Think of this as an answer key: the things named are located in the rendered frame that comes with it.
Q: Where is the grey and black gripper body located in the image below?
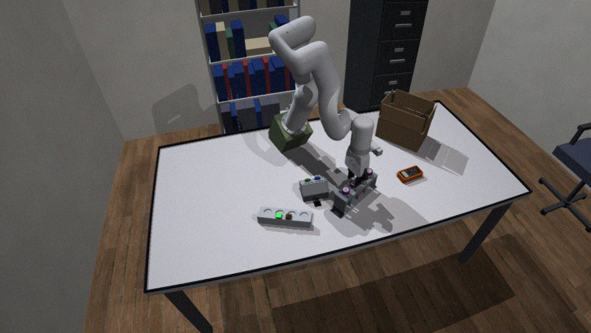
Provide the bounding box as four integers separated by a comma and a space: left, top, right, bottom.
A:
345, 145, 370, 177

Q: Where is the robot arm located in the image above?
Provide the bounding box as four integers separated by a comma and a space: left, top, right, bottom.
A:
269, 16, 383, 157

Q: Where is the grey button housing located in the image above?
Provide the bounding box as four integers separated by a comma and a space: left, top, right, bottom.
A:
299, 176, 329, 207

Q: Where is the brown cardboard box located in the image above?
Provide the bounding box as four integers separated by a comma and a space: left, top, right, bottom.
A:
375, 89, 437, 153

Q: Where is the orange rectangular block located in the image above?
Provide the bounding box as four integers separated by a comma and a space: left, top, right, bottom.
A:
397, 165, 423, 184

